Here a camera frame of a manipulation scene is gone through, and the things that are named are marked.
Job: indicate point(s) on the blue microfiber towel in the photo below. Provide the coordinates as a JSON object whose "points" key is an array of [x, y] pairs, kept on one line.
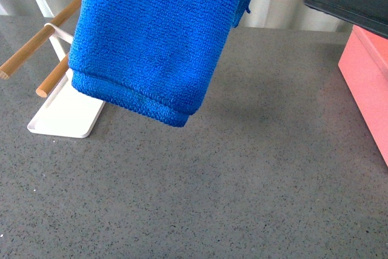
{"points": [[153, 57]]}

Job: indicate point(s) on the pink storage box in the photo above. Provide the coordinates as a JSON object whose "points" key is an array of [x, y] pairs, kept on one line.
{"points": [[363, 65]]}

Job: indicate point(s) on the white towel rack stand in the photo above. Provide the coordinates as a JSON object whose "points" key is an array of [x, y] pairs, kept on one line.
{"points": [[65, 112]]}

